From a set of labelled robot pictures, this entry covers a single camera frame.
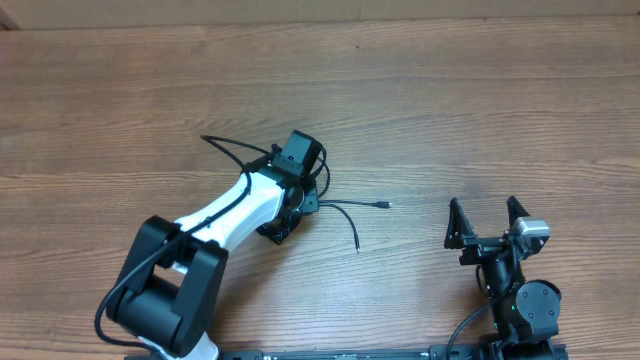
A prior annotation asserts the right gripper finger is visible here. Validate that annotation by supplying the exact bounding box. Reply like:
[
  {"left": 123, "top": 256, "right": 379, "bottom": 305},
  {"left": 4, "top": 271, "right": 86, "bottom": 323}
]
[
  {"left": 506, "top": 196, "right": 530, "bottom": 227},
  {"left": 444, "top": 197, "right": 475, "bottom": 249}
]

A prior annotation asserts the thin black USB-C cable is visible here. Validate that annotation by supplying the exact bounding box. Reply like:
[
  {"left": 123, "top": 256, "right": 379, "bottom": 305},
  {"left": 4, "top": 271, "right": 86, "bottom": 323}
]
[{"left": 199, "top": 133, "right": 393, "bottom": 254}]

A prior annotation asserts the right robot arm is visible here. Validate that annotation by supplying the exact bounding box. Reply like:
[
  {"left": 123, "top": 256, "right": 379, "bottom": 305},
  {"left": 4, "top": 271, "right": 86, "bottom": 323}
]
[{"left": 444, "top": 196, "right": 568, "bottom": 360}]

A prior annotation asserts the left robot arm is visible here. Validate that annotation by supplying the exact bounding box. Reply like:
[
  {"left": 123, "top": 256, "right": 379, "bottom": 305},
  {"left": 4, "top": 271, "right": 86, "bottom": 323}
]
[{"left": 94, "top": 130, "right": 326, "bottom": 359}]

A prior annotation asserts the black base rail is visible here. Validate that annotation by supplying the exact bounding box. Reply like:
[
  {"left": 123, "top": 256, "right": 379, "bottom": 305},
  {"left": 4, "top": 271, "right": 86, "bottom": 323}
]
[{"left": 219, "top": 344, "right": 569, "bottom": 360}]

